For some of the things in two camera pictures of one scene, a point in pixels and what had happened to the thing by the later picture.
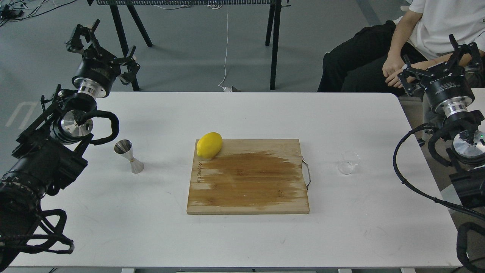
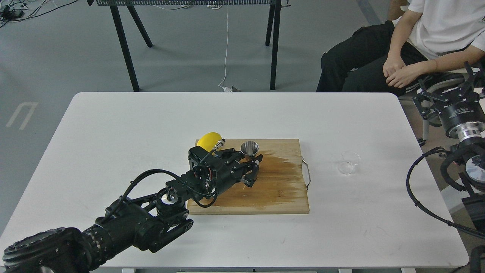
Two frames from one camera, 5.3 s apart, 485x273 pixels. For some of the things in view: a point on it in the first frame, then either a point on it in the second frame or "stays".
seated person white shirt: (370, 60) stays
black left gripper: (99, 68) -> (226, 167)
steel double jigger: (125, 147) -> (249, 149)
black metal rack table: (273, 29) stays
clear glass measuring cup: (347, 161) stays
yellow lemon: (209, 145) stays
